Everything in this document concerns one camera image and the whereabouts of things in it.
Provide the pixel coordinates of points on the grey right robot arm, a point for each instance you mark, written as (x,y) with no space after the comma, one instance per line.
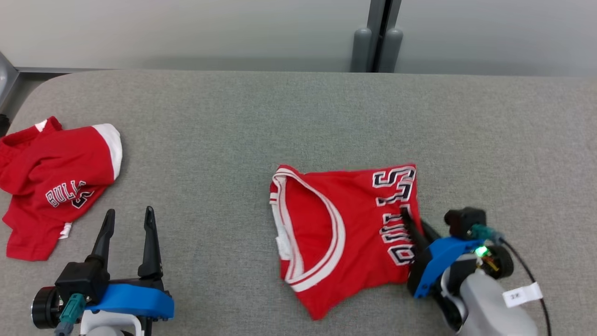
(485,308)

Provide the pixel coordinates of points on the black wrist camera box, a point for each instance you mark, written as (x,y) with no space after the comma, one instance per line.
(461,221)
(79,280)

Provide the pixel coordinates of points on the red Bulls shirt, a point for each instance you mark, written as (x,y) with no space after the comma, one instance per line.
(56,163)

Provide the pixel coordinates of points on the white paper tag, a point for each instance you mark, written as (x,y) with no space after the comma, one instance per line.
(522,295)

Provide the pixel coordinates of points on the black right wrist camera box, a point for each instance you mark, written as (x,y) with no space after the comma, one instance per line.
(461,221)

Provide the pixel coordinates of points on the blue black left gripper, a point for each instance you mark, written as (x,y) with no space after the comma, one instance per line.
(135,301)

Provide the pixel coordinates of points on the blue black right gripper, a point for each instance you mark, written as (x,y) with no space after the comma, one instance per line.
(438,261)

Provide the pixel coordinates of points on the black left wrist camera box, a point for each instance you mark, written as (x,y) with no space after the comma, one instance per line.
(79,280)

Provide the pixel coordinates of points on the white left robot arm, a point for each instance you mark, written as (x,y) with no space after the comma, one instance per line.
(109,324)

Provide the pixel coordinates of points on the grey partition end post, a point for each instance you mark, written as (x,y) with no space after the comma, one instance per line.
(7,79)

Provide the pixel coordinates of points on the red white-sleeved Bulls jersey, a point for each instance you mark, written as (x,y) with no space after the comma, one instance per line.
(354,219)

